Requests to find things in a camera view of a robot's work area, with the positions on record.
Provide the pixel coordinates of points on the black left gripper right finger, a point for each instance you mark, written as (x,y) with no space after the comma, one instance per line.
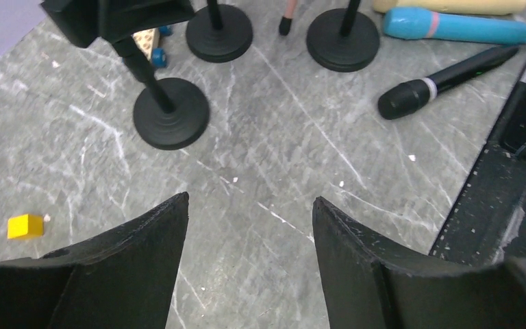
(370,281)

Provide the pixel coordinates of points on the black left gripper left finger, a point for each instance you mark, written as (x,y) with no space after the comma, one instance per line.
(121,278)

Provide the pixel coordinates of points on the black round-base tall stand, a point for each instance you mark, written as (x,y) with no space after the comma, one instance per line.
(170,113)

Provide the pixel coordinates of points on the black microphone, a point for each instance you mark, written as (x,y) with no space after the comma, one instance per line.
(408,97)

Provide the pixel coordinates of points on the black round-base clip stand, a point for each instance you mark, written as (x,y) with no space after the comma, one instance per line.
(343,40)

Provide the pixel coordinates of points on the black shock-mount round stand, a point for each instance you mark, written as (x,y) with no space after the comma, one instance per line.
(219,33)

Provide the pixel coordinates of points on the blue microphone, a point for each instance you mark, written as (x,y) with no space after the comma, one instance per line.
(413,23)

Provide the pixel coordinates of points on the cream yellow microphone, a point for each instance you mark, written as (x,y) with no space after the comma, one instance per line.
(480,7)

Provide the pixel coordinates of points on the pink perforated music stand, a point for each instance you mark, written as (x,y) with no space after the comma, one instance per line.
(286,19)

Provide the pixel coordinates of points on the cream blue toy brick car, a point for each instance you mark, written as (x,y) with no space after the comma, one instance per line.
(148,41)

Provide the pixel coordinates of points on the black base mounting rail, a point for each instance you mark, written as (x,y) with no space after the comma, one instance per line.
(487,223)

